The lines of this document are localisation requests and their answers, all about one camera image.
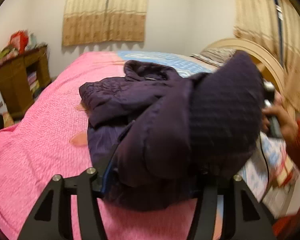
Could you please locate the dark purple quilted jacket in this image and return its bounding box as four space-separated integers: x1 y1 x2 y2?
79 51 264 211

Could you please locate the person's right hand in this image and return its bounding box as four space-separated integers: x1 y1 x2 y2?
261 91 299 145

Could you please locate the cream wooden bed headboard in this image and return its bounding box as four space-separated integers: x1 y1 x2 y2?
206 38 285 97

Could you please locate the grey patterned pillow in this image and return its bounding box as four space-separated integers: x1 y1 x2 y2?
191 48 236 67

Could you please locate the pink and blue bed blanket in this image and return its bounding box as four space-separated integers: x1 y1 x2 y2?
0 50 300 240

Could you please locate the beige curtain behind headboard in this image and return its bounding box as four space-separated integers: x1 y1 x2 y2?
234 0 300 114

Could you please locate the dark wooden desk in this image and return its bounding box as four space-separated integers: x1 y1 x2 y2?
0 45 51 120

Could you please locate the red gift box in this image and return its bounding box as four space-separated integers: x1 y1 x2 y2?
8 30 29 54

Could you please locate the beige floral window curtain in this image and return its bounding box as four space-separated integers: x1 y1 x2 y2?
62 0 148 47

